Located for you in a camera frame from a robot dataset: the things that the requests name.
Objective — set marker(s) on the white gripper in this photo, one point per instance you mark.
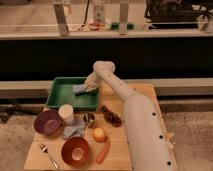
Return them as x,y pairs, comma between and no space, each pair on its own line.
92,82

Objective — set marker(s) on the blue grey sponge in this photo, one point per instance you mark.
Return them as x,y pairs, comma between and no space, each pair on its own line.
79,89

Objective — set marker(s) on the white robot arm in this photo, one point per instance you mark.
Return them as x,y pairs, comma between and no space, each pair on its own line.
147,142

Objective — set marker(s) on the green plastic tray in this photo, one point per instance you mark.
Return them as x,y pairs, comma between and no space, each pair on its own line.
62,93

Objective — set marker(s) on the small metal cup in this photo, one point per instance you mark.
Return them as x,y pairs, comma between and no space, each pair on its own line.
89,119

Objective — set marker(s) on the white plastic cup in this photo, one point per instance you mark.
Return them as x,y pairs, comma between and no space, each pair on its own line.
66,112

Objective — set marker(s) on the dark brown grape bunch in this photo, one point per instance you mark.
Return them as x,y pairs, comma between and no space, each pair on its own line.
111,117

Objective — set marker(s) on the grey blue cloth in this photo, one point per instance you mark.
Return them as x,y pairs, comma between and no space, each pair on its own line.
76,129

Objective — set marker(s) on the yellow apple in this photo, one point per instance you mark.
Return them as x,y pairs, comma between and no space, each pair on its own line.
99,135

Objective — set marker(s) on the red object on shelf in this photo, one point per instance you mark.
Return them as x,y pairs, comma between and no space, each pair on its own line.
95,26

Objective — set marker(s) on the wooden board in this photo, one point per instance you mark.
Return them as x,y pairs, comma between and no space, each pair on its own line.
118,157

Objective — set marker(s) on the purple plastic bowl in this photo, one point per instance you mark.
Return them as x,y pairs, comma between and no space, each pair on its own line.
47,122

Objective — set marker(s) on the green object on shelf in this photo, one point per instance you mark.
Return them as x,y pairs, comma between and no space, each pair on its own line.
117,26

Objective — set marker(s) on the red orange bowl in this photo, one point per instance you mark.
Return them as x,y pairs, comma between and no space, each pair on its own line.
75,151

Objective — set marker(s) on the clear bottle on shelf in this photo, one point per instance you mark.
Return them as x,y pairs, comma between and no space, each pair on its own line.
99,11

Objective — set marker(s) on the orange carrot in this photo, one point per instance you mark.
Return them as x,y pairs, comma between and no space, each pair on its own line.
101,156

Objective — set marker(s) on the silver metal fork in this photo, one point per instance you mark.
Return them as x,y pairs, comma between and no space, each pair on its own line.
44,149

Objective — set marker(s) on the dark machine on shelf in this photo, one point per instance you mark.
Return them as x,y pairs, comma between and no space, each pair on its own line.
177,14

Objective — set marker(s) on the left grey metal post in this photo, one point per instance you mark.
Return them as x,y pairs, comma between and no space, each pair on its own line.
60,17

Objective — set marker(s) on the grey metal post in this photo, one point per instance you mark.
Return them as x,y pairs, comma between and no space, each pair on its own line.
60,17
123,17

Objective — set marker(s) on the right grey metal post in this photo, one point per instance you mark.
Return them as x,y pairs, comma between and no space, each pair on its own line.
123,17

